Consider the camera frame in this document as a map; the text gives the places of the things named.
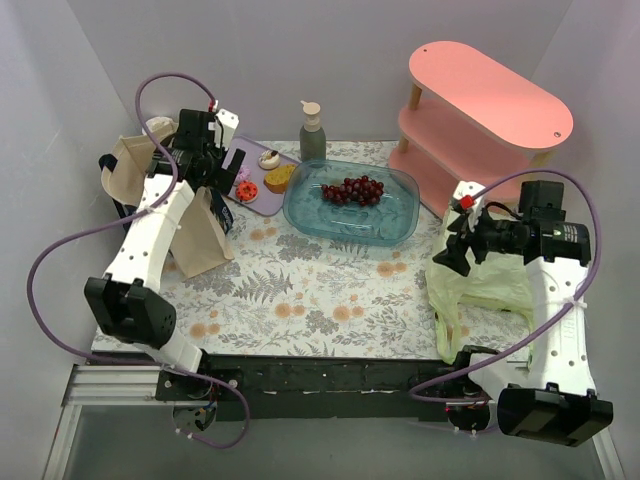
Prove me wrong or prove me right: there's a white cream toy pastry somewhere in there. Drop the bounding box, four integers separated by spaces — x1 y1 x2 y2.
258 150 281 171

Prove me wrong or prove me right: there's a light green plastic grocery bag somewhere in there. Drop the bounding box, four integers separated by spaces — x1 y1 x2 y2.
424 204 535 365

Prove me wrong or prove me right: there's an orange toy bread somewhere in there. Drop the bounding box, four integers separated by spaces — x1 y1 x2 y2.
264 164 297 194

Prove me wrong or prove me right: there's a beige canvas tote bag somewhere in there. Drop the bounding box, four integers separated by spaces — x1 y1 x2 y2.
101 135 234 278

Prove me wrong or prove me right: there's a red grape bunch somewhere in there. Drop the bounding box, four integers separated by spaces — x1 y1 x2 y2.
320 175 385 206

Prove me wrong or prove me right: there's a purple toy food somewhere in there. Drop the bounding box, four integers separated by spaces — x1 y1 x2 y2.
234 166 251 185

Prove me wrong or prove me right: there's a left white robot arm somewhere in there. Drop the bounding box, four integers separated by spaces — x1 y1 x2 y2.
84 109 244 400

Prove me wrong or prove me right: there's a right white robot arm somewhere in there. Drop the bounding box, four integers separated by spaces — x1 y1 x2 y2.
434 181 614 447

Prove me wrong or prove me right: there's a purple plastic lid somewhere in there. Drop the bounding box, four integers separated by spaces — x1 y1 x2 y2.
222 135 284 217

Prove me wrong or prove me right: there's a white cup behind tote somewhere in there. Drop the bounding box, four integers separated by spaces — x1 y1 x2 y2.
142 116 178 140

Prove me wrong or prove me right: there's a grey soap pump bottle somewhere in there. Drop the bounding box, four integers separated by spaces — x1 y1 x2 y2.
299 100 326 162

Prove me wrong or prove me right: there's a blue transparent plastic tray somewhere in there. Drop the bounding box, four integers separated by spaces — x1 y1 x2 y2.
282 160 420 247

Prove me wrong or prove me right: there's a pink three-tier shelf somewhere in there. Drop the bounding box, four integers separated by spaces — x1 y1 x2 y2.
389 41 574 216

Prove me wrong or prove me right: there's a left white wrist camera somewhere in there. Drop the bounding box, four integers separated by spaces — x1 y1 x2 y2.
207 100 239 149

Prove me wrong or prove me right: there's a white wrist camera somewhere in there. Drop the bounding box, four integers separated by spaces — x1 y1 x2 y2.
207 100 239 149
446 181 485 233

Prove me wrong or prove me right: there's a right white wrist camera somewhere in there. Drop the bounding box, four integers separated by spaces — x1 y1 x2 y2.
446 181 485 233

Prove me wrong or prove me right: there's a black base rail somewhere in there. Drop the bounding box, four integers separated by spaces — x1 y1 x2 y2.
155 355 494 430

